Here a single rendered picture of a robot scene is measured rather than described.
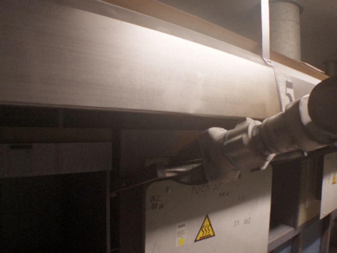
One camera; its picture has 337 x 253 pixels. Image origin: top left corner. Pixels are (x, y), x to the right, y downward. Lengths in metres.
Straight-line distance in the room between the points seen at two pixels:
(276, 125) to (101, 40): 0.28
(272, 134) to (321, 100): 0.09
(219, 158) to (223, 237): 0.51
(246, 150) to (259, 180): 0.62
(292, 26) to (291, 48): 0.18
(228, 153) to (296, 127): 0.11
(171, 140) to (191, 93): 0.37
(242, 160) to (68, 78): 0.29
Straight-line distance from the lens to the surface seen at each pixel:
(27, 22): 0.36
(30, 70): 0.33
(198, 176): 0.49
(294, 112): 0.33
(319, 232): 2.37
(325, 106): 0.31
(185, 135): 0.83
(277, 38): 2.04
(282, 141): 0.35
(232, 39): 0.66
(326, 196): 1.74
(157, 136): 0.75
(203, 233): 0.80
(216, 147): 0.41
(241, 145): 0.36
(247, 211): 0.95
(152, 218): 0.65
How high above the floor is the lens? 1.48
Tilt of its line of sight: level
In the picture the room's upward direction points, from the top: 1 degrees clockwise
